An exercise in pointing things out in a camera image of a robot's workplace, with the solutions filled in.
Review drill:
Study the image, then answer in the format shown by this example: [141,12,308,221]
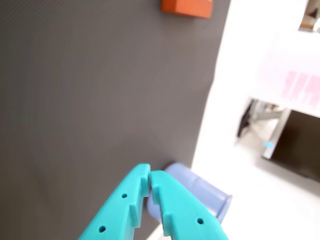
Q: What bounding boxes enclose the orange wooden block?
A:
[160,0,213,19]

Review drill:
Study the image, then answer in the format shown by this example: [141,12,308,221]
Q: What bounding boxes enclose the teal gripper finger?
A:
[77,163,152,240]
[149,170,229,240]

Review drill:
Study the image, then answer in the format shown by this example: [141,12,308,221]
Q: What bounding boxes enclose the dark cabinet with metal frame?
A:
[261,108,320,184]

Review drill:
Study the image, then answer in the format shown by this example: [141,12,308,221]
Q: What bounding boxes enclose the blurry metal-framed object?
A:
[298,0,320,33]

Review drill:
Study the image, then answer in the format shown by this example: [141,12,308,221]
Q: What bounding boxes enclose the dark grey mat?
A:
[0,0,232,240]

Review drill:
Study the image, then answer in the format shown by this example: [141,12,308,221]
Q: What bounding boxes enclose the lavender blue plastic pot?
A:
[145,162,233,225]

